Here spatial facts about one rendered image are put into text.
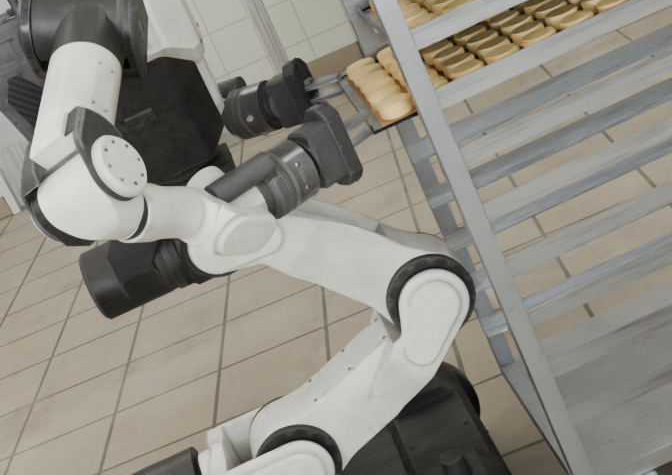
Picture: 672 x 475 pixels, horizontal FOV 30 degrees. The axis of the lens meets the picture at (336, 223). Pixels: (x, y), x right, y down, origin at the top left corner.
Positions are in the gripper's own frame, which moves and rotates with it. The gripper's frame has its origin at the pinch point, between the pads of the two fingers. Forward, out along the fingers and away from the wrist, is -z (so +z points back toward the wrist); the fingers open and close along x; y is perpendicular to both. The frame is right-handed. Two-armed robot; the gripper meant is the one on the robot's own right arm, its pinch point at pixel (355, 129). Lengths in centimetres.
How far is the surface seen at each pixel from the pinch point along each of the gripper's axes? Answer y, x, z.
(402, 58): -11.6, 8.4, -3.9
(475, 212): -12.1, -15.9, -4.8
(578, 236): -15.8, -27.0, -17.4
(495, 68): -14.7, 1.0, -15.4
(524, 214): 20, -37, -38
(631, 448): -14, -63, -14
